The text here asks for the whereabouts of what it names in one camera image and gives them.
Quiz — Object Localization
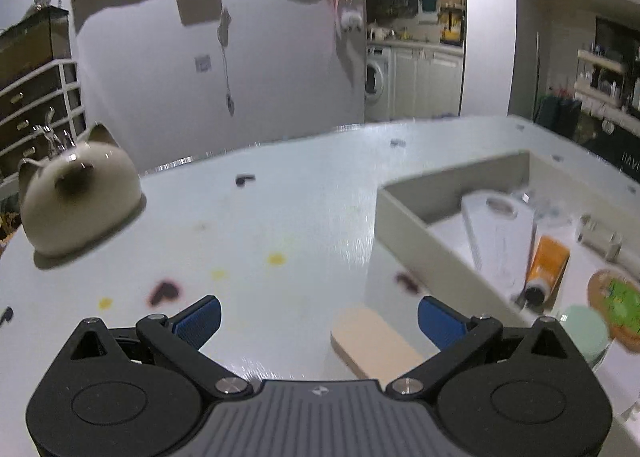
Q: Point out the white shallow cardboard box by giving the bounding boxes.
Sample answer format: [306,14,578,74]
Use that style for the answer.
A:
[375,148,640,426]

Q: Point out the orange cream tube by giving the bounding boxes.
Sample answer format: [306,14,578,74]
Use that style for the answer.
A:
[524,235,570,307]

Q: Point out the mint green round case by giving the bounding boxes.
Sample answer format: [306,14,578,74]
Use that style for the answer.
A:
[559,304,611,367]

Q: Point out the beige wooden block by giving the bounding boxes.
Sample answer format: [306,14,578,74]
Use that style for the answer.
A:
[331,307,424,388]

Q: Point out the clear plastic blister pack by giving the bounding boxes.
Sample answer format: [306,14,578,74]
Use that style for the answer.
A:
[511,186,573,229]

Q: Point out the cream cat-shaped ceramic pot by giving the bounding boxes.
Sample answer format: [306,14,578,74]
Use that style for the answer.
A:
[17,122,143,259]

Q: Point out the white kitchen cabinets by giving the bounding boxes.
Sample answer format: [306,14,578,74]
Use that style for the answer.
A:
[392,44,464,119]

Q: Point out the white drawer cabinet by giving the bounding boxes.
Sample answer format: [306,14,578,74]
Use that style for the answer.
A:
[0,58,87,197]

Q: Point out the white washing machine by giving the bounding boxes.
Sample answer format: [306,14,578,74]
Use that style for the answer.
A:
[364,46,392,122]

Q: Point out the glass aquarium tank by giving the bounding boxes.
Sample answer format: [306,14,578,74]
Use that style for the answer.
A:
[0,6,72,89]

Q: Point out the white plush sheep toy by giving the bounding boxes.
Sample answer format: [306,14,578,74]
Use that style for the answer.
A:
[340,10,362,32]

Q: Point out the white wall socket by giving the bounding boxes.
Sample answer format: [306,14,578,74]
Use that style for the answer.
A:
[194,54,212,73]

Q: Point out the white wall shelf with bottles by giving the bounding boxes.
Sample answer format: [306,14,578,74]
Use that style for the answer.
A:
[574,49,639,119]

